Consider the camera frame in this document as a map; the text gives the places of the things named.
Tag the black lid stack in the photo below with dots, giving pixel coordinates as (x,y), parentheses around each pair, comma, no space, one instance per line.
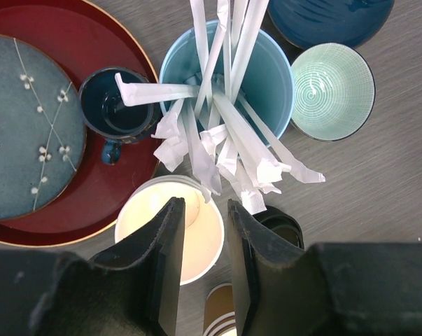
(281,224)

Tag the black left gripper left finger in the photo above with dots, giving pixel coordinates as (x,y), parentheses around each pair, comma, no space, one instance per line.
(131,288)

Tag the brown paper cup stack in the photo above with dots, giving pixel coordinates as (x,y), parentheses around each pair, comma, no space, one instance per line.
(219,313)

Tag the grey-blue round plate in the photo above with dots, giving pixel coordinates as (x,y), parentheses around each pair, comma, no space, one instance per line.
(42,134)

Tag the red round plate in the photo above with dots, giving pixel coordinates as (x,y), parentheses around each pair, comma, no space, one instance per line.
(82,38)

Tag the pale green ceramic bowl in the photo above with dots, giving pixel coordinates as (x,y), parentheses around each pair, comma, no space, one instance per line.
(334,92)

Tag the light blue straw holder cup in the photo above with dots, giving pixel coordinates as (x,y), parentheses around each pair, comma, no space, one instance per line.
(268,84)

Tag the dark blue leaf-shaped plate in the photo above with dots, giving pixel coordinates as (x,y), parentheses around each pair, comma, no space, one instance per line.
(306,23)

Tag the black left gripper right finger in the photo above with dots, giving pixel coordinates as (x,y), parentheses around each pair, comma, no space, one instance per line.
(326,289)

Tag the green paper cup stack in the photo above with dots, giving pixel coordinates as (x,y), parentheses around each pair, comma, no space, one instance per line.
(204,227)

